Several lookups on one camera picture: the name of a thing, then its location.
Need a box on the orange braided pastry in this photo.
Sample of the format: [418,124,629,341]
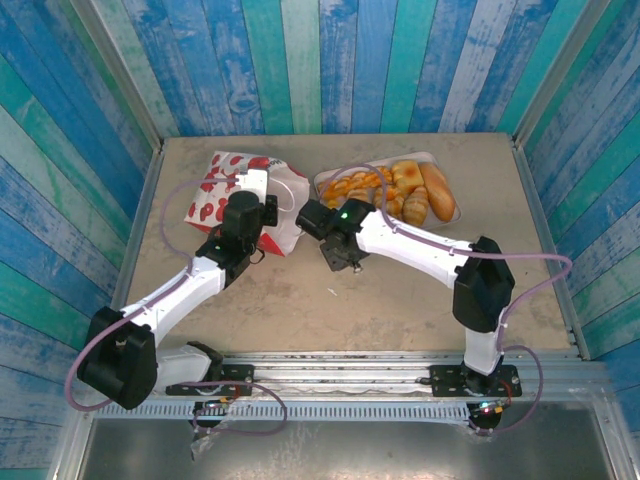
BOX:
[317,166,392,210]

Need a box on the red white paper bag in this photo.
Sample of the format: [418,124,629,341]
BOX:
[183,151,312,259]

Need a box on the tan croissant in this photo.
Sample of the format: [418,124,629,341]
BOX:
[401,184,432,227]

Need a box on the square golden bun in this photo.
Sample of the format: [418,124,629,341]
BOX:
[391,158,426,195]

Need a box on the white square tray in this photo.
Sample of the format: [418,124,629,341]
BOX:
[313,151,463,234]

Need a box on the steel sheet panel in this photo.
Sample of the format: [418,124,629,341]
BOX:
[74,417,619,480]

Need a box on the small circuit board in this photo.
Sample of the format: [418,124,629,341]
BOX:
[474,399,512,417]
[192,397,237,417]

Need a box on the clear crumpled plastic scrap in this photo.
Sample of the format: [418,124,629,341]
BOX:
[188,424,229,462]

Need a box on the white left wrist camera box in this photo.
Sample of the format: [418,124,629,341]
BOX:
[233,168,270,196]

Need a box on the aluminium table side rail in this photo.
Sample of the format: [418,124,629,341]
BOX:
[513,139,592,361]
[112,142,166,311]

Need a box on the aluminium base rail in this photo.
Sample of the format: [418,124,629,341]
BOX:
[74,351,615,401]

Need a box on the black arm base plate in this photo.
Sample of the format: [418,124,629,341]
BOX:
[166,366,255,399]
[429,364,523,399]

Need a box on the grey slotted cable duct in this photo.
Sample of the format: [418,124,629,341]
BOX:
[93,401,474,426]

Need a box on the metal corner post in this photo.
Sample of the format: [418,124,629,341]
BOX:
[512,0,615,147]
[69,0,165,151]

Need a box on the black round mount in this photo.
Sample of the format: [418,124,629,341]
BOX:
[188,413,222,437]
[468,412,502,437]

